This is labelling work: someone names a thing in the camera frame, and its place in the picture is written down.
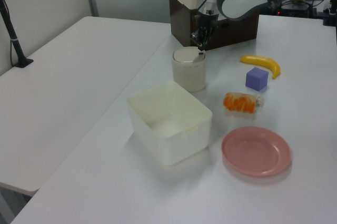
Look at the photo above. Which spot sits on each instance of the dark brown wooden drawer box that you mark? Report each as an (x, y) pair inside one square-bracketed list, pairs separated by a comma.
[(180, 21)]

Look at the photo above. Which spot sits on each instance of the white plastic storage bin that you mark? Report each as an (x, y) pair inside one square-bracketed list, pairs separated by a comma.
[(173, 145)]

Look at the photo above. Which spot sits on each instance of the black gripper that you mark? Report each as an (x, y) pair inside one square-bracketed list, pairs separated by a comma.
[(208, 21)]

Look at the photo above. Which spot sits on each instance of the purple cube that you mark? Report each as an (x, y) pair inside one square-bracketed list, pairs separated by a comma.
[(255, 80)]

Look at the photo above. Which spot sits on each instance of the small beige trash can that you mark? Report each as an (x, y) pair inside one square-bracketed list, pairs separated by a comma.
[(188, 73)]

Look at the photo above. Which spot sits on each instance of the black stand with clamp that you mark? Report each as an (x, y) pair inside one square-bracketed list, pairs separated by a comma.
[(14, 42)]

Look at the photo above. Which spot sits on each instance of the pink plastic plate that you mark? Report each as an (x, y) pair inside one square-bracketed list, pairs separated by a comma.
[(256, 151)]

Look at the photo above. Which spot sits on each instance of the black electronic equipment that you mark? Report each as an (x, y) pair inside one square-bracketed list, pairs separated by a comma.
[(295, 8)]

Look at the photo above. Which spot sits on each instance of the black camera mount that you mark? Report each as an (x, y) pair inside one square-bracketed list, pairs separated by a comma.
[(330, 13)]

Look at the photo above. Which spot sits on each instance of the small white crumpled object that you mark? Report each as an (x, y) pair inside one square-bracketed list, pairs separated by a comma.
[(259, 100)]

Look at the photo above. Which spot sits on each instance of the orange snack bag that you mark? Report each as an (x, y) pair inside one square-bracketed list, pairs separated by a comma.
[(239, 103)]

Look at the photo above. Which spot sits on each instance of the yellow toy banana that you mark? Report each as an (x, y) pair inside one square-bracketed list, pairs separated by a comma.
[(263, 62)]

